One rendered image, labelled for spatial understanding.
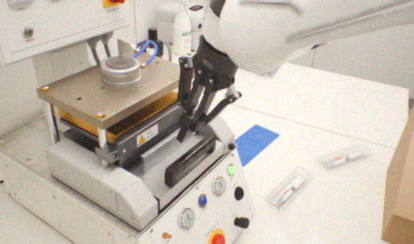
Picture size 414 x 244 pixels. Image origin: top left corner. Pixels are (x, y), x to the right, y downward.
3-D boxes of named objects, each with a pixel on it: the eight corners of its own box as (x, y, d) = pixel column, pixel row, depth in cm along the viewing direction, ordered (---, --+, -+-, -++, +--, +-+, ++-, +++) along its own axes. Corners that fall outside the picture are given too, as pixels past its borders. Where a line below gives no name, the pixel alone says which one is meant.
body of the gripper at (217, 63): (191, 32, 58) (175, 77, 64) (233, 64, 56) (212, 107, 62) (218, 21, 63) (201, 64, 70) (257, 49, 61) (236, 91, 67)
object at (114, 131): (59, 122, 80) (52, 81, 75) (134, 85, 95) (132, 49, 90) (119, 153, 72) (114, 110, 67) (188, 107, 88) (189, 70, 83)
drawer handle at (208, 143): (164, 184, 73) (164, 167, 70) (208, 147, 83) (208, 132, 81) (171, 188, 72) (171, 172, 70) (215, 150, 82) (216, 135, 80)
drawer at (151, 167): (59, 154, 85) (52, 124, 80) (130, 113, 100) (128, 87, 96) (160, 213, 71) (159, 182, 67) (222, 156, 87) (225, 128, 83)
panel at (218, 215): (179, 310, 74) (146, 230, 69) (252, 215, 96) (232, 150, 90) (186, 313, 73) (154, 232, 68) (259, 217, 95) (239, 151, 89)
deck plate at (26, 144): (-12, 144, 88) (-13, 140, 87) (105, 89, 113) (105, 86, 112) (137, 239, 67) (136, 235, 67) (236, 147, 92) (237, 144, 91)
